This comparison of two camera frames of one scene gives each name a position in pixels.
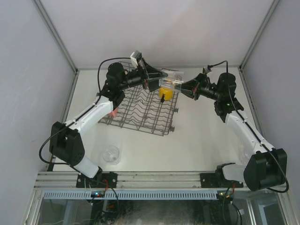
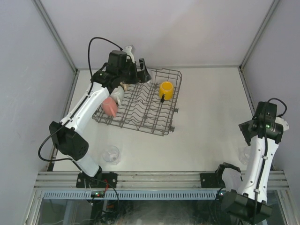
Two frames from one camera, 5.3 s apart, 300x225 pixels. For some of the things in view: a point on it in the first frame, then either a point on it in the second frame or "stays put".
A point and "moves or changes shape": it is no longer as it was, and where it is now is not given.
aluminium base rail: x=63 y=180 stays put
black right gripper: x=196 y=87 -> x=245 y=131
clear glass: x=111 y=154 stays put
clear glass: x=174 y=79 moves or changes shape
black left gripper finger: x=152 y=73 -> x=143 y=75
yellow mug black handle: x=165 y=93 stays put
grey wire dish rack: x=143 y=110 stays put
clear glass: x=244 y=154 stays put
